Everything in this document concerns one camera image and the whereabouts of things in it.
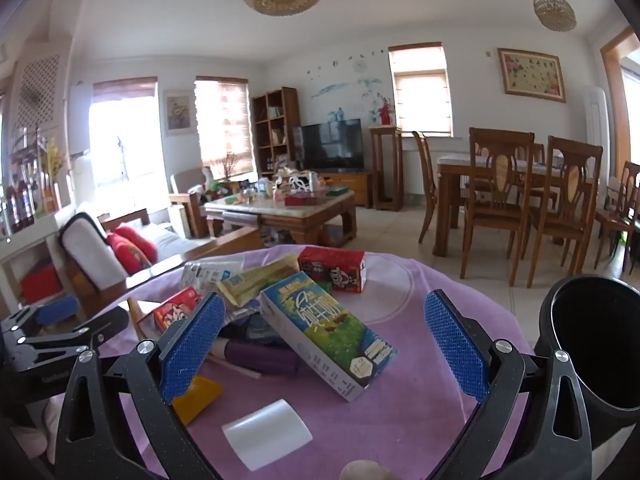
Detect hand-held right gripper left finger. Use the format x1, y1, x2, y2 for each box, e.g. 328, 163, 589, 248
54, 291, 227, 480

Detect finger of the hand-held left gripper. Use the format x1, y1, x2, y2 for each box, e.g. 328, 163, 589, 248
12, 306, 130, 361
0, 296, 81, 343

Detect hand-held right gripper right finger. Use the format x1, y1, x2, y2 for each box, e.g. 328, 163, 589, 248
424, 289, 593, 480

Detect blue green milk carton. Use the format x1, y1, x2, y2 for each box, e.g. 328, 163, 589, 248
258, 274, 400, 403

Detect black trash bin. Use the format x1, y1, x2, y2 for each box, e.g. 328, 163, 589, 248
534, 274, 640, 466

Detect person's right hand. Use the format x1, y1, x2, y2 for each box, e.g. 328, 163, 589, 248
340, 460, 396, 480

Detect small red drink carton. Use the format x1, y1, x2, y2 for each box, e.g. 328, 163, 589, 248
135, 286, 203, 341

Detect yellow card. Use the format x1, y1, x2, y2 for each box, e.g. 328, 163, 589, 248
172, 376, 223, 426

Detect purple bottle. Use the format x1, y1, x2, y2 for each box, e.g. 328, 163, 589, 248
215, 337, 303, 376

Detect white cushioned wooden sofa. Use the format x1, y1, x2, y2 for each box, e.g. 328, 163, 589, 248
55, 200, 261, 306

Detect clear printed plastic packet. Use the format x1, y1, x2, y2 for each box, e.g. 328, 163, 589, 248
180, 255, 246, 293

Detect yellow green wrapper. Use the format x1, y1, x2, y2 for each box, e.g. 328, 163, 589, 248
216, 255, 301, 311

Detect red cushion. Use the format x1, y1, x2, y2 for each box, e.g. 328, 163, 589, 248
115, 225, 158, 263
107, 232, 153, 276

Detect purple tablecloth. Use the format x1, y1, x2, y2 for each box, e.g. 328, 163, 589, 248
97, 247, 536, 480

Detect large red drink carton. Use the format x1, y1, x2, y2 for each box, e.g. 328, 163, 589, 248
297, 246, 367, 293

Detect wooden dining table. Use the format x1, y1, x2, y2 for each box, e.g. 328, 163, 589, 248
432, 152, 606, 258

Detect yellow artificial flowers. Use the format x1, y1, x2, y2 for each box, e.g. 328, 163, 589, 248
42, 137, 66, 181

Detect wooden armchair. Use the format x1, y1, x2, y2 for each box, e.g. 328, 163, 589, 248
169, 166, 216, 238

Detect wooden coffee table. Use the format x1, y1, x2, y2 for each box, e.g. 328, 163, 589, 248
204, 187, 357, 248

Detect wooden dining chair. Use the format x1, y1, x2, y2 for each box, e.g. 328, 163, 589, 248
525, 135, 604, 288
411, 131, 468, 245
460, 127, 536, 281
594, 161, 640, 271

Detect red box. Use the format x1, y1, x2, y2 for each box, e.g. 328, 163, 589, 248
285, 192, 328, 207

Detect wooden television cabinet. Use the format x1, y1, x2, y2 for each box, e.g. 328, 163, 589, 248
315, 170, 375, 209

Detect striped window blind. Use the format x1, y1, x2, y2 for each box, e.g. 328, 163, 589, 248
194, 76, 256, 181
389, 41, 453, 137

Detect tall wooden plant stand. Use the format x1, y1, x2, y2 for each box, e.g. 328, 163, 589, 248
369, 126, 405, 212

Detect small framed flower picture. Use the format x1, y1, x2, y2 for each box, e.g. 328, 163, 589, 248
162, 91, 196, 136

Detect wooden bookshelf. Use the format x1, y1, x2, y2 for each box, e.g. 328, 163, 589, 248
251, 86, 302, 178

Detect flat screen television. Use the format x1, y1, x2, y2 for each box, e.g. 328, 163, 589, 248
300, 119, 364, 171

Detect white standing air conditioner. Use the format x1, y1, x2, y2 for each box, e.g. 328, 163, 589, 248
582, 87, 608, 181

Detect large floral framed picture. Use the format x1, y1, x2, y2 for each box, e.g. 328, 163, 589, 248
497, 47, 567, 104

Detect white wall radiator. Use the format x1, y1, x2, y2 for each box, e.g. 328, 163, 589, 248
404, 150, 436, 196

